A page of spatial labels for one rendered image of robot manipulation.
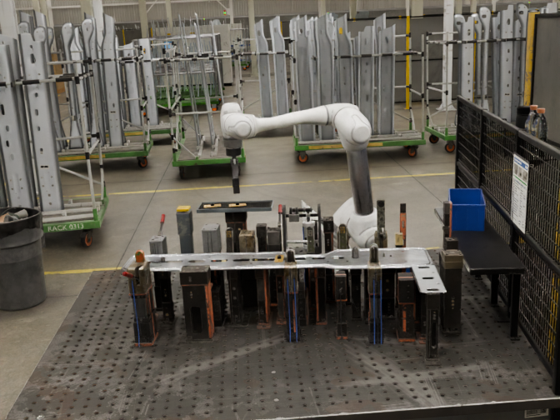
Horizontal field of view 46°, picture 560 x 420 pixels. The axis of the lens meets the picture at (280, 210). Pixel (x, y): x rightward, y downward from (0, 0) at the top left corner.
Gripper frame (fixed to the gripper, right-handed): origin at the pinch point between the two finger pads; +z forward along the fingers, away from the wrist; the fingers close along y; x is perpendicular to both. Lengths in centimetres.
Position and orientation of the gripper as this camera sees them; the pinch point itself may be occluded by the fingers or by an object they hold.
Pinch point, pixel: (236, 187)
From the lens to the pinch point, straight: 325.9
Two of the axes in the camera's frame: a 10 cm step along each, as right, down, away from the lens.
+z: 0.5, 9.6, 2.7
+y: -1.0, -2.7, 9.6
